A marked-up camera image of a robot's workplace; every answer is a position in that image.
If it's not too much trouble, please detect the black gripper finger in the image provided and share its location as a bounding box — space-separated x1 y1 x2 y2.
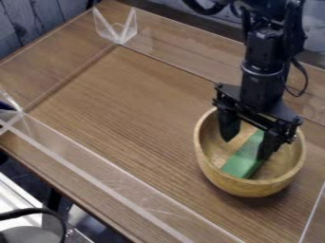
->
218 109 241 142
257 129 284 160

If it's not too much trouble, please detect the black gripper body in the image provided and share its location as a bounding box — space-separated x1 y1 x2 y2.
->
213 61 303 143

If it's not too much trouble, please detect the green rectangular block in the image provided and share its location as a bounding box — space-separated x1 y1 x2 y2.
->
221 130 264 178

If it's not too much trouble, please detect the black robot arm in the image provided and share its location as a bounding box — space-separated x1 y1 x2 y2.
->
183 0 307 159

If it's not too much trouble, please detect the brown wooden bowl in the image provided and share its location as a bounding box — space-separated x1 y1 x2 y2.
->
193 108 307 197

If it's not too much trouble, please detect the clear acrylic front barrier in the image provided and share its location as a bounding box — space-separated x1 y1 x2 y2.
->
0 90 245 243

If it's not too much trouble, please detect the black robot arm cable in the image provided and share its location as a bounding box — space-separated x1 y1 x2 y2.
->
284 58 311 98

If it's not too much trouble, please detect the grey metal base plate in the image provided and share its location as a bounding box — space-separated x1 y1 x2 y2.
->
40 214 94 243

